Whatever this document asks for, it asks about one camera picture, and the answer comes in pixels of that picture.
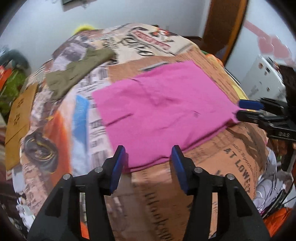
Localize pink pants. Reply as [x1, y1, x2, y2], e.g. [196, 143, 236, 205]
[92, 61, 238, 172]

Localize white bedside cabinet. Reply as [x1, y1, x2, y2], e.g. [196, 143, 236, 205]
[241, 55, 286, 101]

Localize newspaper print bed cover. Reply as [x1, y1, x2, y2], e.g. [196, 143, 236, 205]
[21, 23, 268, 240]

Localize brown wooden door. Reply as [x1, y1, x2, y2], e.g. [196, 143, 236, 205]
[200, 0, 248, 64]

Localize wooden lap desk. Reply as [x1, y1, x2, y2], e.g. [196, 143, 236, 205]
[5, 83, 38, 170]

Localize olive green folded garment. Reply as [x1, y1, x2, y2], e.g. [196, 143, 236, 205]
[46, 48, 116, 100]

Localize green storage bag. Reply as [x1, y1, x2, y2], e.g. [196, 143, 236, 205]
[1, 69, 26, 117]

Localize orange box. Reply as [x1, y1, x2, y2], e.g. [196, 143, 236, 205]
[0, 65, 12, 90]

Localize grey plush toy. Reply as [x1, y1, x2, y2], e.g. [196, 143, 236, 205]
[1, 50, 29, 69]

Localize small black wall monitor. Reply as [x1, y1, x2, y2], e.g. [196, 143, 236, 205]
[62, 0, 76, 5]

